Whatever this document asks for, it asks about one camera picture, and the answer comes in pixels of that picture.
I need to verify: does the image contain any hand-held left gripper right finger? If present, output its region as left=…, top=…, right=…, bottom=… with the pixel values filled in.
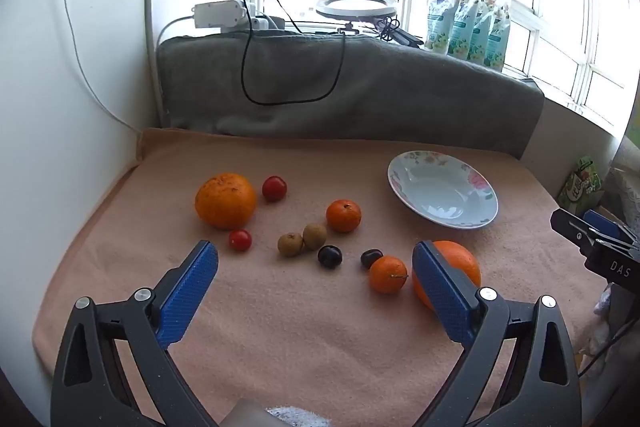
left=411, top=240, right=583, bottom=427

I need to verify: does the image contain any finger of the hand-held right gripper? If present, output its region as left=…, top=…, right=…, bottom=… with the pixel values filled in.
left=550, top=208, right=640, bottom=258
left=583, top=209, right=636, bottom=242

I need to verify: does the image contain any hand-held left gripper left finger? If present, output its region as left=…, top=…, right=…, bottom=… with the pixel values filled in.
left=50, top=239, right=223, bottom=427

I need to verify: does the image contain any smooth orange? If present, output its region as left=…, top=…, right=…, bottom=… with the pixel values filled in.
left=411, top=240, right=482, bottom=312

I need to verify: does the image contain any tangerine with stem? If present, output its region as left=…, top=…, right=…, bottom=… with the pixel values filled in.
left=369, top=255, right=409, bottom=295

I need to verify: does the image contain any small cherry tomato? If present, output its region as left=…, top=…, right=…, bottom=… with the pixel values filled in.
left=229, top=229, right=253, bottom=253

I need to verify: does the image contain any large speckled orange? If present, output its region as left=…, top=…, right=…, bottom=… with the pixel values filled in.
left=194, top=172, right=258, bottom=230

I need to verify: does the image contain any white floral plate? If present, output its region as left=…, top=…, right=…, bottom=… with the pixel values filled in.
left=387, top=150, right=499, bottom=230

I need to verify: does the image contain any kiwi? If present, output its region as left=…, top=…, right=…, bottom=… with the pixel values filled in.
left=302, top=223, right=329, bottom=251
left=277, top=232, right=305, bottom=258

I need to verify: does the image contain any small tangerine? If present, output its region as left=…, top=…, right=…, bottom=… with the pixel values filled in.
left=326, top=199, right=362, bottom=234

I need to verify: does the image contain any large cherry tomato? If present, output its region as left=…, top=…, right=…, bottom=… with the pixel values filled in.
left=262, top=175, right=288, bottom=202

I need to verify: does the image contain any white lace cloth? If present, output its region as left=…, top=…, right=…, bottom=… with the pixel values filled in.
left=602, top=152, right=640, bottom=228

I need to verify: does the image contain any green packet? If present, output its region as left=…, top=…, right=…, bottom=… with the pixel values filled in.
left=557, top=156, right=606, bottom=212

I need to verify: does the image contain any pink blanket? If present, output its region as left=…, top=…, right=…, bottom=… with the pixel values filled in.
left=32, top=127, right=608, bottom=427

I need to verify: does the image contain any white fluffy cloth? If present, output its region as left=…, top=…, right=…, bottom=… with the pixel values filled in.
left=265, top=404, right=328, bottom=427

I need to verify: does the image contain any grey blanket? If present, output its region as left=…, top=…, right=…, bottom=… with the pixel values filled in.
left=156, top=29, right=546, bottom=158

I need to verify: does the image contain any floral refill pouch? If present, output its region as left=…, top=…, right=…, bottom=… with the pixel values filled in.
left=470, top=0, right=501, bottom=65
left=487, top=0, right=512, bottom=72
left=448, top=0, right=483, bottom=58
left=426, top=0, right=463, bottom=55

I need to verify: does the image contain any white cabinet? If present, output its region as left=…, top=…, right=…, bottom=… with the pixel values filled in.
left=0, top=0, right=151, bottom=308

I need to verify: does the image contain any white plug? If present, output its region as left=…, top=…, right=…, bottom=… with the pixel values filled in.
left=248, top=13, right=284, bottom=30

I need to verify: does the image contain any white power strip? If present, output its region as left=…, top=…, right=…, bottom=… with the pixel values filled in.
left=192, top=0, right=248, bottom=30

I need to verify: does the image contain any black cable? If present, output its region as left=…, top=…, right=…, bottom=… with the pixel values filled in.
left=241, top=0, right=347, bottom=106

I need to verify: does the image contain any short white cable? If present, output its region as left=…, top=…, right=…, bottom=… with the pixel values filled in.
left=156, top=16, right=197, bottom=52

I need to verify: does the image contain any white ring light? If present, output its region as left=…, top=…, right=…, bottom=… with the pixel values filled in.
left=315, top=0, right=400, bottom=20

